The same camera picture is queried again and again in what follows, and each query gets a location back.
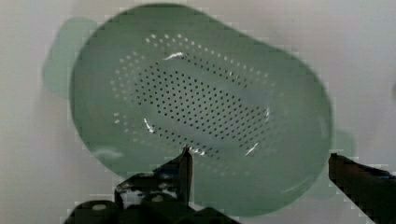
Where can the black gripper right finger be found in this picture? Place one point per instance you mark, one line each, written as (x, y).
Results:
(372, 190)

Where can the green plastic strainer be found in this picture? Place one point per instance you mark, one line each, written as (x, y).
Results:
(159, 78)

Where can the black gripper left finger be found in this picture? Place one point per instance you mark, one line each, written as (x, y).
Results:
(170, 180)

